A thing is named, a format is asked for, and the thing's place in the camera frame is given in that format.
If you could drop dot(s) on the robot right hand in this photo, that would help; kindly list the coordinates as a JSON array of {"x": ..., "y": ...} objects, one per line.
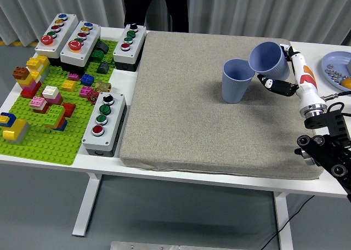
[{"x": 305, "y": 80}]

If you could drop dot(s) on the blue ribbed plastic cup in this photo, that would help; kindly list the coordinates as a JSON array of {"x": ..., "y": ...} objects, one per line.
[
  {"x": 266, "y": 56},
  {"x": 233, "y": 91}
]

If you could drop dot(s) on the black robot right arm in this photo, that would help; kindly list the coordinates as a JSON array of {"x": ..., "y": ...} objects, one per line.
[{"x": 334, "y": 145}]

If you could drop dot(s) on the blue plate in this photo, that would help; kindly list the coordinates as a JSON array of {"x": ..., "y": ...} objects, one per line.
[{"x": 336, "y": 59}]

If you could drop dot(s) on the orange fruit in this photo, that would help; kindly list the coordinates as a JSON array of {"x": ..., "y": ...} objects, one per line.
[{"x": 346, "y": 83}]

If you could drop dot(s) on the grey block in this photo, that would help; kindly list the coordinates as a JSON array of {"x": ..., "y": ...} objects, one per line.
[{"x": 349, "y": 66}]

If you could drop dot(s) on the grey-brown fabric mat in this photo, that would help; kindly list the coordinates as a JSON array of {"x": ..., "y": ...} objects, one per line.
[{"x": 192, "y": 118}]

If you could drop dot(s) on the white table leg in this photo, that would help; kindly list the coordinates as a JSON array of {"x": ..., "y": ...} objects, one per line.
[
  {"x": 283, "y": 222},
  {"x": 87, "y": 206}
]

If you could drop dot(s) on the four-button white control box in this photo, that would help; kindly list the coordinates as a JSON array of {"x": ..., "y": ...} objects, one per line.
[
  {"x": 115, "y": 118},
  {"x": 137, "y": 41}
]

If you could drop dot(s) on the person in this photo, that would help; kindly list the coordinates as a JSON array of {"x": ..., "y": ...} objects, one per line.
[{"x": 134, "y": 6}]

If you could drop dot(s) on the dark grey sloped brick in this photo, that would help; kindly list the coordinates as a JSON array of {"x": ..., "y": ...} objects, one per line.
[{"x": 103, "y": 47}]

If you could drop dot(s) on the dark green toy brick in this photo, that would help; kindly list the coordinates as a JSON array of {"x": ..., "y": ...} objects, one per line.
[{"x": 97, "y": 55}]

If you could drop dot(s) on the blue toy brick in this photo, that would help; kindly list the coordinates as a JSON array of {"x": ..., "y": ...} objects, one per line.
[{"x": 87, "y": 80}]

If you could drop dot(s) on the five-button white control box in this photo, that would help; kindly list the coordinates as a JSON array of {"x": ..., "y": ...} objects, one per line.
[
  {"x": 67, "y": 30},
  {"x": 90, "y": 41}
]

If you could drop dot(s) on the small magenta toy brick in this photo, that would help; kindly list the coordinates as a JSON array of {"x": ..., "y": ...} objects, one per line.
[{"x": 73, "y": 76}]

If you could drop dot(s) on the grey metal plate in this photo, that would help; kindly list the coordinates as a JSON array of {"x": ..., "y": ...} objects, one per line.
[{"x": 142, "y": 245}]

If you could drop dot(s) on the yellow toy brick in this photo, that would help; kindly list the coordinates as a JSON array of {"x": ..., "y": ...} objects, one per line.
[{"x": 68, "y": 85}]

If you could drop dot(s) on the red toy brick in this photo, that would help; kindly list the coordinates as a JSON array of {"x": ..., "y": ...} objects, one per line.
[{"x": 70, "y": 108}]

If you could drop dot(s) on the green orange blue brick stack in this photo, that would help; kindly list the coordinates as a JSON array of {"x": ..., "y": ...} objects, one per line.
[{"x": 55, "y": 113}]

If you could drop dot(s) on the pink white red brick stack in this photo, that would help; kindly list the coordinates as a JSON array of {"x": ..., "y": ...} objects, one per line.
[{"x": 38, "y": 102}]

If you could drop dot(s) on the yellow white brick stack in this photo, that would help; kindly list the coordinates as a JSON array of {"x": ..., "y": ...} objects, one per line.
[{"x": 37, "y": 62}]

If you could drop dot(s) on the green toy brick baseplate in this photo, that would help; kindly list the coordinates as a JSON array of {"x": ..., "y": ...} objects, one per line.
[{"x": 41, "y": 148}]

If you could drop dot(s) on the brown yellow pink brick stack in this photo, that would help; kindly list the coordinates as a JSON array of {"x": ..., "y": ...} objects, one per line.
[{"x": 20, "y": 73}]

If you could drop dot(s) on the white pleated curtain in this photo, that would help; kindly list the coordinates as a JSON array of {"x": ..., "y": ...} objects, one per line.
[{"x": 27, "y": 8}]

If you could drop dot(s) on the yellow black floor tape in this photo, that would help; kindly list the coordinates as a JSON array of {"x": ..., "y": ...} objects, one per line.
[{"x": 16, "y": 43}]

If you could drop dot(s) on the blue yellow grey brick stack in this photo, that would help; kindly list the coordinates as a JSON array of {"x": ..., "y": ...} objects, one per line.
[{"x": 16, "y": 129}]

